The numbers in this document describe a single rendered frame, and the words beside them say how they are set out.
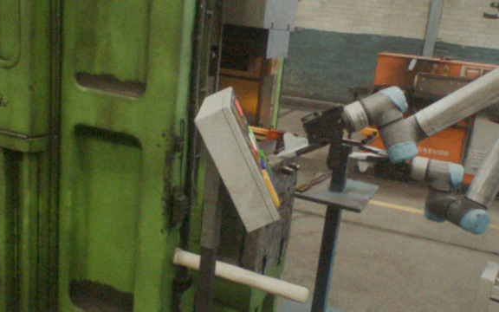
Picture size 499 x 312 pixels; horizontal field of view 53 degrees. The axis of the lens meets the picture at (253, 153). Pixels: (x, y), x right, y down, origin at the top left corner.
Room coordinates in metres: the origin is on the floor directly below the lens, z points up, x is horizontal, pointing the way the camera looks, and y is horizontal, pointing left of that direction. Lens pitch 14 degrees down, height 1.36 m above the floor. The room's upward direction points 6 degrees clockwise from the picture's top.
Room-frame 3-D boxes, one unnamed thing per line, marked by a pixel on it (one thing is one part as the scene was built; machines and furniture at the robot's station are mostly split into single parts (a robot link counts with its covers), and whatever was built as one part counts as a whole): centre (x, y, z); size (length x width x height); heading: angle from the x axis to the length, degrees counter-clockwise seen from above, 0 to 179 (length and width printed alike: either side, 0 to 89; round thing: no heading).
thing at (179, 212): (1.45, 0.21, 0.80); 0.06 x 0.03 x 0.14; 158
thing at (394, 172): (1.61, -0.47, 0.97); 0.12 x 0.08 x 0.09; 68
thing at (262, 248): (1.88, 0.14, 0.69); 0.56 x 0.38 x 0.45; 68
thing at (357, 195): (2.14, -0.39, 0.70); 0.40 x 0.30 x 0.02; 157
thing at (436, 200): (1.53, -0.62, 0.88); 0.11 x 0.08 x 0.11; 24
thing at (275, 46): (1.83, 0.15, 1.32); 0.42 x 0.20 x 0.10; 68
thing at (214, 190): (1.21, 0.06, 1.00); 0.13 x 0.11 x 0.14; 158
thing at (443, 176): (1.55, -0.61, 0.97); 0.11 x 0.08 x 0.09; 68
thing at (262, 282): (1.40, 0.00, 0.62); 0.44 x 0.05 x 0.05; 68
